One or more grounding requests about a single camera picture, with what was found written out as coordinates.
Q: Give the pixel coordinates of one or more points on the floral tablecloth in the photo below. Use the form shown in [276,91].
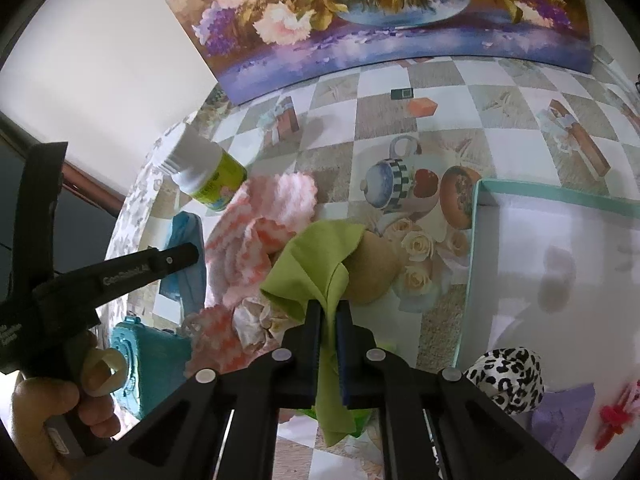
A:
[135,210]

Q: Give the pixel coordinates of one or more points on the teal rimmed white box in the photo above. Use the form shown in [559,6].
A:
[575,285]

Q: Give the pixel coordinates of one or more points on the tan round sponge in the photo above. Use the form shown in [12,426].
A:
[372,270]

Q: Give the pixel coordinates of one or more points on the crumpled white tissue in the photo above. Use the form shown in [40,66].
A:
[255,322]

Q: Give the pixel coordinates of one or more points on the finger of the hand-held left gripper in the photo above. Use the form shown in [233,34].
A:
[40,210]
[177,258]

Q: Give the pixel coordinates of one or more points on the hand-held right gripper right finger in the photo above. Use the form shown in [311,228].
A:
[342,320]

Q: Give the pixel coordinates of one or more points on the flower painting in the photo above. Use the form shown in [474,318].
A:
[350,20]

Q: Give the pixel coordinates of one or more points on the brown wooden frame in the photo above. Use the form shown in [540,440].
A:
[85,180]

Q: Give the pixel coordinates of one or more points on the white bottle with green label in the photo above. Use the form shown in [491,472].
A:
[200,170]

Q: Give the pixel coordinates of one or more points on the purple cloth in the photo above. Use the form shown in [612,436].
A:
[560,420]

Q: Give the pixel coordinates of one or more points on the person's left hand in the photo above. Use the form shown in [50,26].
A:
[45,405]

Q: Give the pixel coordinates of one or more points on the leopard print scrunchie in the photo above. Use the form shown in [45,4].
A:
[510,370]

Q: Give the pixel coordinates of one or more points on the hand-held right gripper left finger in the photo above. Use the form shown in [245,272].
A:
[312,320]

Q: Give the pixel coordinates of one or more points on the pink fluffy cloth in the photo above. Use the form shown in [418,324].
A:
[235,240]

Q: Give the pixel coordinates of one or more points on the teal plastic container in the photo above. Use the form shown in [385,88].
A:
[155,360]

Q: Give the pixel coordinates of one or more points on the green cloth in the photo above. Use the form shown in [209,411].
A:
[310,260]

